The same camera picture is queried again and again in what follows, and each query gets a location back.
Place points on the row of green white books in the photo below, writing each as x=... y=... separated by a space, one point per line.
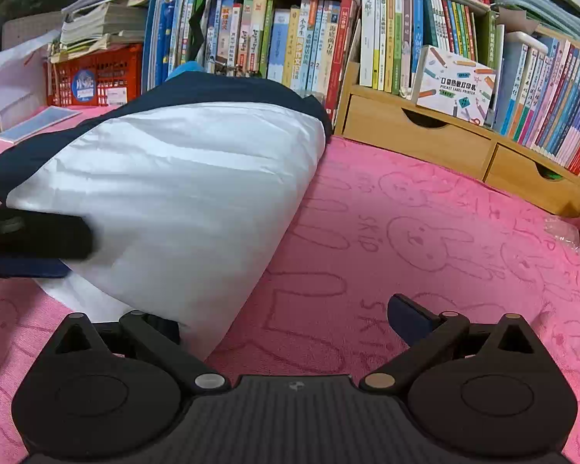
x=391 y=34

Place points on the light blue booklet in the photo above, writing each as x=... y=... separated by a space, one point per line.
x=38 y=123

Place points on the row of colourful children's books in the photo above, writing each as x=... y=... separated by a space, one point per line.
x=280 y=43

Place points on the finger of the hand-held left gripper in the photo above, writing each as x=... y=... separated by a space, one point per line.
x=24 y=268
x=38 y=234

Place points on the white pencil print box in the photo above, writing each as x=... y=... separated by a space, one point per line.
x=457 y=84

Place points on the red plastic crate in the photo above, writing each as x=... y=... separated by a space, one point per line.
x=111 y=77

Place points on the stack of paper workbooks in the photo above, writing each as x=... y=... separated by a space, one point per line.
x=101 y=24

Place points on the row of tall thin books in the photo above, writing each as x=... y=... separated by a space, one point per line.
x=167 y=24

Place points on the navy and white jacket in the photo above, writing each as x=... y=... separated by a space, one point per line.
x=174 y=188

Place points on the row of pastel spine books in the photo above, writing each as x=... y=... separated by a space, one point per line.
x=551 y=106

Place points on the stack of light blue folders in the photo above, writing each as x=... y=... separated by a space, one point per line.
x=541 y=5

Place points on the pink printed blanket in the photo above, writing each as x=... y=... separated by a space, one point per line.
x=391 y=251

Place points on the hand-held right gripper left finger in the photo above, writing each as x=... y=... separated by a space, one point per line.
x=150 y=336

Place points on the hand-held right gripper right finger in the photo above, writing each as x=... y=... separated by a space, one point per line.
x=408 y=319

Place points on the wooden desk organizer with drawers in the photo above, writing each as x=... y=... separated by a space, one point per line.
x=415 y=140

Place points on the blue plush ball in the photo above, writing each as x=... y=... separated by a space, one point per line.
x=186 y=70

